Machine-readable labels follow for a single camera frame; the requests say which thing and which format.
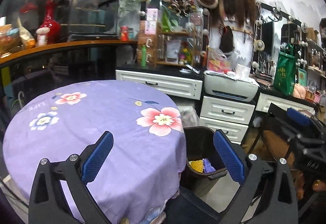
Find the wooden rack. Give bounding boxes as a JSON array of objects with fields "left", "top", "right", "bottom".
[{"left": 156, "top": 31, "right": 204, "bottom": 67}]

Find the lace covered stool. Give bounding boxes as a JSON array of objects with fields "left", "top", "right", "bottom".
[{"left": 178, "top": 105, "right": 200, "bottom": 129}]

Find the white middle drawer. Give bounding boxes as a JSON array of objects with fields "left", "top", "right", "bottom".
[{"left": 199, "top": 117, "right": 249, "bottom": 143}]

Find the white drawer under printer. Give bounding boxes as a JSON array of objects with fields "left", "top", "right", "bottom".
[{"left": 200, "top": 96, "right": 255, "bottom": 125}]

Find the white desk drawer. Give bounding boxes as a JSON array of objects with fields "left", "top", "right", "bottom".
[{"left": 255, "top": 93, "right": 316, "bottom": 114}]

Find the yellow foam net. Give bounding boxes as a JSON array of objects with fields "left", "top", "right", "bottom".
[{"left": 188, "top": 160, "right": 204, "bottom": 172}]

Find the person's right hand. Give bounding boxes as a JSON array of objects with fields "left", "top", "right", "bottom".
[{"left": 297, "top": 172, "right": 326, "bottom": 199}]

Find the black wig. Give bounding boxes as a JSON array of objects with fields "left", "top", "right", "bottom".
[{"left": 220, "top": 26, "right": 235, "bottom": 54}]

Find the clear bag of snacks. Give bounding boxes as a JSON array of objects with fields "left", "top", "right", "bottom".
[{"left": 207, "top": 48, "right": 236, "bottom": 72}]

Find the yellow snack bag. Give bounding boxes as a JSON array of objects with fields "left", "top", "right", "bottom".
[{"left": 19, "top": 19, "right": 36, "bottom": 49}]

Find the glass cage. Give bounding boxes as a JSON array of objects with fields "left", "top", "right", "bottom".
[{"left": 57, "top": 0, "right": 120, "bottom": 39}]

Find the purple floral tablecloth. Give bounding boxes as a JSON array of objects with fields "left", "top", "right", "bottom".
[{"left": 2, "top": 80, "right": 188, "bottom": 224}]

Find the pink box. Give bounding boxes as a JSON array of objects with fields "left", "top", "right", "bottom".
[{"left": 146, "top": 8, "right": 159, "bottom": 22}]

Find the dark brown trash bin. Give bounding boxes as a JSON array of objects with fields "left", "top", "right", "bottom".
[{"left": 180, "top": 126, "right": 229, "bottom": 197}]

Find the purple wrapper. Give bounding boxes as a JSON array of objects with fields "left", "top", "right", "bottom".
[{"left": 202, "top": 158, "right": 216, "bottom": 174}]

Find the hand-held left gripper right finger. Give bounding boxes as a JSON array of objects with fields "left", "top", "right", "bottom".
[{"left": 213, "top": 129, "right": 298, "bottom": 224}]

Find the green tote bag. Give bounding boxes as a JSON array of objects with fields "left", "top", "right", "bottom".
[{"left": 273, "top": 44, "right": 296, "bottom": 96}]

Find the wrapped gift basket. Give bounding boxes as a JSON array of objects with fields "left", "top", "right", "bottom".
[{"left": 0, "top": 24, "right": 21, "bottom": 55}]

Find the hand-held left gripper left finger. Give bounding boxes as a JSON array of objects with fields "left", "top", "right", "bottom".
[{"left": 28, "top": 131, "right": 114, "bottom": 224}]

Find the red vase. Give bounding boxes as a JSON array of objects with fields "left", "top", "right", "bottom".
[{"left": 38, "top": 1, "right": 62, "bottom": 45}]

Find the wooden counter shelf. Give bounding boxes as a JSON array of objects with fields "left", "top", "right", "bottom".
[{"left": 0, "top": 40, "right": 138, "bottom": 65}]

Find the wide white drawer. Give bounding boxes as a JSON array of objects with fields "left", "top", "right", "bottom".
[{"left": 115, "top": 70, "right": 203, "bottom": 101}]

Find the white printer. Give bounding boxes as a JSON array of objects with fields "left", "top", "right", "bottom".
[{"left": 204, "top": 72, "right": 260, "bottom": 102}]

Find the stack of brown boxes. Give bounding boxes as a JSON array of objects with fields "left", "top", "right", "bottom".
[{"left": 138, "top": 34, "right": 157, "bottom": 67}]

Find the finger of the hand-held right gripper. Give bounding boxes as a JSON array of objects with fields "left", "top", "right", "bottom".
[
  {"left": 286, "top": 108, "right": 326, "bottom": 135},
  {"left": 288, "top": 133, "right": 326, "bottom": 153}
]

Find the ornate headdress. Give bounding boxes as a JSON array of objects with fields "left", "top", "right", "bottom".
[{"left": 166, "top": 0, "right": 197, "bottom": 16}]

